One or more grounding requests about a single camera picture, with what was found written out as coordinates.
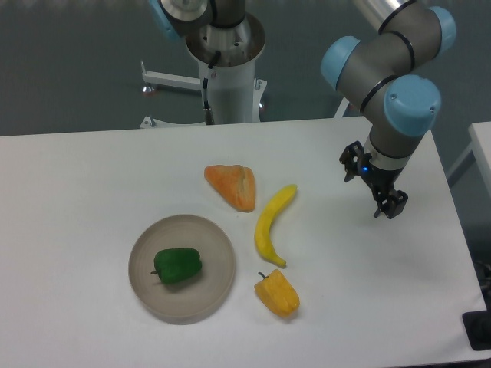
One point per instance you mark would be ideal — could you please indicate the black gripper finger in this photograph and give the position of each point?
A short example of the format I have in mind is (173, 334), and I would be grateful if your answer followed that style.
(391, 203)
(349, 159)

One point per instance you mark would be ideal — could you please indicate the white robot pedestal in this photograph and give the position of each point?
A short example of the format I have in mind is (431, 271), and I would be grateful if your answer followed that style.
(226, 57)

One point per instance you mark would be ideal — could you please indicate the black device at edge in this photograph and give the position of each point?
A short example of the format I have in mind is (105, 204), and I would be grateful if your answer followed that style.
(477, 326)

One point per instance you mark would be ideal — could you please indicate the green bell pepper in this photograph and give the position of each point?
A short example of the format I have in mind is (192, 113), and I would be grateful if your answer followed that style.
(174, 265)

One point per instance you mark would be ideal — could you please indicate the white side table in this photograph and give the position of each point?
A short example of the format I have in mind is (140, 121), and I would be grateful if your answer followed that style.
(477, 151)

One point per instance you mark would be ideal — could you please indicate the orange triangular bread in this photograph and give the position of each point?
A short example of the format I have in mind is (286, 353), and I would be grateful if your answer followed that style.
(235, 184)

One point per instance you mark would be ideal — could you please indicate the yellow banana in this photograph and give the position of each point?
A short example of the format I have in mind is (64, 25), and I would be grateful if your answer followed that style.
(262, 236)

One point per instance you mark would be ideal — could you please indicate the round beige plate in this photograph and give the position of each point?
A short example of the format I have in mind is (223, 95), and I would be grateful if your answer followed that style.
(198, 297)

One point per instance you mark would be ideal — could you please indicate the yellow bell pepper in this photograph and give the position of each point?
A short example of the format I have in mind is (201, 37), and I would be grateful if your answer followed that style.
(277, 294)

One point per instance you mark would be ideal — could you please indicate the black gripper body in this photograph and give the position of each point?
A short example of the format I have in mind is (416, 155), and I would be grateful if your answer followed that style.
(380, 181)

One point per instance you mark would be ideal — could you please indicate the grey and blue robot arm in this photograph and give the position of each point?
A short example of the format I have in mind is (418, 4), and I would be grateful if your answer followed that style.
(377, 77)

